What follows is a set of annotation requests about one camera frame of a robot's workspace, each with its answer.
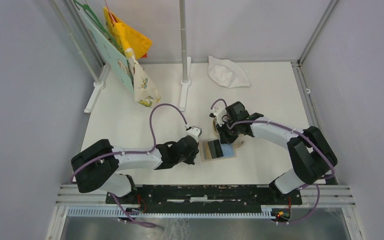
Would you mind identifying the beige card holder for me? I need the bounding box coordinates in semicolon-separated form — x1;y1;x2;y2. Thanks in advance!
199;139;245;163

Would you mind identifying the beige oval tray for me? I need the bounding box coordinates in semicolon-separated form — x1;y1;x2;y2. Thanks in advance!
212;119;219;135

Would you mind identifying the white left rack foot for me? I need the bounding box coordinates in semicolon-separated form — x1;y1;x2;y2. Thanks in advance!
83;63;111;114

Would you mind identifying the yellow hanging cloth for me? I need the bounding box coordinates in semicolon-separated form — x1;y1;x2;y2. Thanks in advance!
103;6;153;60

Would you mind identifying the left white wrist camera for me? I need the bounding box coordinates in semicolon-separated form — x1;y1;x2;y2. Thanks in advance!
186;126;202;142

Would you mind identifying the teal printed hanging cloth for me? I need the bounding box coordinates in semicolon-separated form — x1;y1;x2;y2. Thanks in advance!
74;0;134;93

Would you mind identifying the white printed hanging cloth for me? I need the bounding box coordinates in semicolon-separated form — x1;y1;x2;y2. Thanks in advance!
125;48;161;108

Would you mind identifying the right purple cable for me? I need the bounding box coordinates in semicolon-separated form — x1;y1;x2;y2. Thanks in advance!
209;98;337;225

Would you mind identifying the white pole base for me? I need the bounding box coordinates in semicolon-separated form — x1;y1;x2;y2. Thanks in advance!
178;56;192;112

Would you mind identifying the grey vertical pole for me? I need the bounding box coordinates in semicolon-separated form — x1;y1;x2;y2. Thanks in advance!
179;0;189;85

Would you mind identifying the gold striped card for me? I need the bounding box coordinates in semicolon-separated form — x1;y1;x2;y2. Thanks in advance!
202;141;211;161

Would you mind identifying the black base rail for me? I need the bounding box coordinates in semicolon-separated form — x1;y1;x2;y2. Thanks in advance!
118;184;303;214

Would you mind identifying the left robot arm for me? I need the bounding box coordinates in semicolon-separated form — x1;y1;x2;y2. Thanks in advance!
70;135;199;204

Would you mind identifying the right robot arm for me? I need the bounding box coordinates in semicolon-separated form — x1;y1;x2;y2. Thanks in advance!
209;101;338;204

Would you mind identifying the white crumpled cloth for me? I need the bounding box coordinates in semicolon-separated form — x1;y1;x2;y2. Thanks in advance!
207;55;251;89

